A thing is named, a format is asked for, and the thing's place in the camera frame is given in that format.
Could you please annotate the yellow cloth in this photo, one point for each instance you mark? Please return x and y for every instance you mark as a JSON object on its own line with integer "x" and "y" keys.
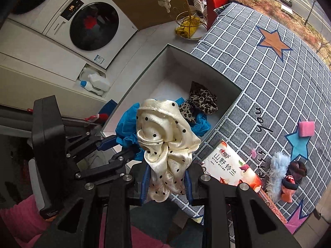
{"x": 187, "y": 27}

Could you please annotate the cream polka dot cloth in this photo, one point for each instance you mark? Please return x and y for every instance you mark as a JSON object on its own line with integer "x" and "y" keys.
{"x": 160, "y": 134}

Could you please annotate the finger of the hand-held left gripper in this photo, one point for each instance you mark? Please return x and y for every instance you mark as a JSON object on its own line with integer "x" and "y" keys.
{"x": 116, "y": 164}
{"x": 107, "y": 142}

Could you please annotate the person's pink sweater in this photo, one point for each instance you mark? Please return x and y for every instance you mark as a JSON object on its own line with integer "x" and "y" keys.
{"x": 144, "y": 237}

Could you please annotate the white plastic jug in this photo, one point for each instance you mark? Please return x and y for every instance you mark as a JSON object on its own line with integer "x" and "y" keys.
{"x": 89, "y": 73}

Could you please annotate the red plastic stool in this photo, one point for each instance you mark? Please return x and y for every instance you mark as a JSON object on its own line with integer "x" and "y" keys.
{"x": 218, "y": 2}

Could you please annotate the pink sock with navy cuff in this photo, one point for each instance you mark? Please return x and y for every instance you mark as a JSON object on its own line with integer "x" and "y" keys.
{"x": 288, "y": 191}

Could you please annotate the white washing machine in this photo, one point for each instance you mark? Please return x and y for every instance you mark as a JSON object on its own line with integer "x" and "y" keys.
{"x": 90, "y": 28}

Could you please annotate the small pink object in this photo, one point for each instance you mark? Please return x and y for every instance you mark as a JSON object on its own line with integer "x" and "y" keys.
{"x": 252, "y": 152}

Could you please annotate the grey checked blanket with stars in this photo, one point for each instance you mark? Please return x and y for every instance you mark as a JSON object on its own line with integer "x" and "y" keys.
{"x": 258, "y": 69}

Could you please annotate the large pink sponge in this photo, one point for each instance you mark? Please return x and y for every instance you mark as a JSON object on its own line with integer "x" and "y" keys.
{"x": 306, "y": 128}

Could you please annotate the blue plastic dustpan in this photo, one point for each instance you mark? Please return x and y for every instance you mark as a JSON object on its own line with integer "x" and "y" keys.
{"x": 108, "y": 107}

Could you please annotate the leopard print scrunchie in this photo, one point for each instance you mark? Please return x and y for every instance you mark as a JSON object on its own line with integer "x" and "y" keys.
{"x": 204, "y": 102}

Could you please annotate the grey storage box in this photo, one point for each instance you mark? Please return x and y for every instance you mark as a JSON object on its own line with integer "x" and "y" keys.
{"x": 175, "y": 67}

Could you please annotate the floral tissue pack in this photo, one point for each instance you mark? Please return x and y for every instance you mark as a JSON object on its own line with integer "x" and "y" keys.
{"x": 227, "y": 165}

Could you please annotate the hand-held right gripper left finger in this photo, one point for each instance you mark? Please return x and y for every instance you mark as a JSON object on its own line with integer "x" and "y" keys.
{"x": 144, "y": 186}

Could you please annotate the white quilted mitt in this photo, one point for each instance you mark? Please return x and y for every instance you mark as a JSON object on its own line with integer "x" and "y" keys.
{"x": 199, "y": 5}

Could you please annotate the pink patterned cardboard box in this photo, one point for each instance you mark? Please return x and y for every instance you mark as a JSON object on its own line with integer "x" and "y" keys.
{"x": 274, "y": 206}

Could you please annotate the red bristle brush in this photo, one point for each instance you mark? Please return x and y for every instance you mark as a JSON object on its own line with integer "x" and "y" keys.
{"x": 102, "y": 117}

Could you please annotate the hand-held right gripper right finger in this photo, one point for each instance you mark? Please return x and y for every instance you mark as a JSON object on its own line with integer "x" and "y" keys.
{"x": 188, "y": 188}

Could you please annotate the white bottle with blue cap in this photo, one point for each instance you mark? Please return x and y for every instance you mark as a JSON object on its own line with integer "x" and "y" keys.
{"x": 99, "y": 84}

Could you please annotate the brown board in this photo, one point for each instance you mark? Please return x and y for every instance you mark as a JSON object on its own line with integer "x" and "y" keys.
{"x": 150, "y": 10}

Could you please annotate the light blue fluffy duster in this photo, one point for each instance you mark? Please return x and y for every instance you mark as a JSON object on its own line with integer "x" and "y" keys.
{"x": 276, "y": 175}

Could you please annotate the person's left forearm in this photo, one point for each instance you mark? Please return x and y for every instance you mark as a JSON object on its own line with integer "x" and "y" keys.
{"x": 18, "y": 219}

